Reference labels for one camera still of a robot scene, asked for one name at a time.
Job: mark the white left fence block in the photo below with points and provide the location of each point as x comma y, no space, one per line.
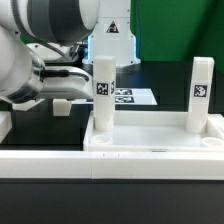
5,124

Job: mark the white front fence bar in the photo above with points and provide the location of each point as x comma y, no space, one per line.
112,165

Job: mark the white desk top tray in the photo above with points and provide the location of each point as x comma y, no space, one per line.
151,131

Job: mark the white sheet with tags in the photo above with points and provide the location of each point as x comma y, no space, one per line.
134,96

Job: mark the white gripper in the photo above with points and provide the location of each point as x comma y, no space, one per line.
65,82

